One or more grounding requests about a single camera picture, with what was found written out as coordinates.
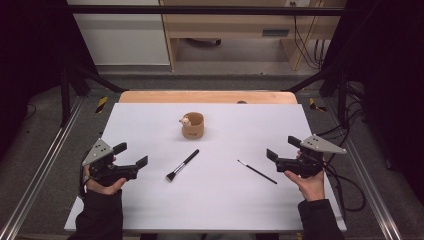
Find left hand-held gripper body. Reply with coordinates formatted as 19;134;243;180
82;138;140;187

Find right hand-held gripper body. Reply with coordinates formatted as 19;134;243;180
275;133;348;179

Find thin black makeup brush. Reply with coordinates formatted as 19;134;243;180
237;159;278;185

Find thick black makeup brush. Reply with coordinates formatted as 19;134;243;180
165;148;200;183

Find tan bear brush holder cup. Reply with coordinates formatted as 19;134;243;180
179;111;205;140

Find person's right hand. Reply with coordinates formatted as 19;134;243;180
284;169;326;203

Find person's left hand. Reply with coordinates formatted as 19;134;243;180
83;165;128;196

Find yellow black tape marker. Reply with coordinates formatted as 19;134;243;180
308;97;328;113
95;96;110;115

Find white table cover board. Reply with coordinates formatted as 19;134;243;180
63;102;348;233

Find wooden table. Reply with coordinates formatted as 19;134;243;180
118;90;298;105

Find white cabinet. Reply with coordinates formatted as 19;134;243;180
66;0;171;66

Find black curtain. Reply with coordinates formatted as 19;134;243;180
0;0;98;163
320;0;424;204

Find light wooden desk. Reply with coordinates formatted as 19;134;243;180
158;0;348;73

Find right hand-held gripper cable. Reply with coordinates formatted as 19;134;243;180
323;156;367;213

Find black floor cables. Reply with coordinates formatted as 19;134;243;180
315;81;366;143

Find aluminium floor rail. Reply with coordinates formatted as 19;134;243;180
0;95;86;240
324;98;403;240

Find black wall cables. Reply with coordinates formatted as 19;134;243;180
289;1;326;71

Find black metal frame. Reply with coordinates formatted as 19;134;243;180
59;4;353;128

